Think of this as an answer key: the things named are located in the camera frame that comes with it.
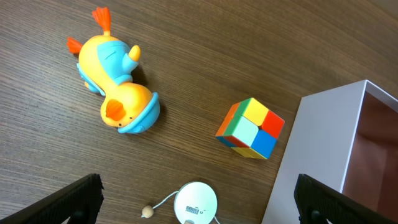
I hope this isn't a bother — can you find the colourful two-by-two puzzle cube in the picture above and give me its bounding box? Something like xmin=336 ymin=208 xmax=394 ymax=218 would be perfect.
xmin=215 ymin=98 xmax=285 ymax=159

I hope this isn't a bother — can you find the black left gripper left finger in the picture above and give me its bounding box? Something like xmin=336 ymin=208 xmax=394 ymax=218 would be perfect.
xmin=1 ymin=174 xmax=104 ymax=224

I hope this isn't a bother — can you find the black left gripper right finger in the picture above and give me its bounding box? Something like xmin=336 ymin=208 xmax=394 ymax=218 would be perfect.
xmin=294 ymin=174 xmax=397 ymax=224

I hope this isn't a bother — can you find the yellow blue duck toy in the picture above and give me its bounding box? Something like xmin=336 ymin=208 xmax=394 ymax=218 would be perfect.
xmin=67 ymin=7 xmax=160 ymax=134

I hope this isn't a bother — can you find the white wooden rattle drum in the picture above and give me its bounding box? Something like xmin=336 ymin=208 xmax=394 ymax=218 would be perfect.
xmin=141 ymin=182 xmax=220 ymax=224

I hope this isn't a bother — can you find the white cardboard box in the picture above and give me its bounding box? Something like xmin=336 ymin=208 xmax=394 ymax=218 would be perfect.
xmin=262 ymin=80 xmax=397 ymax=223

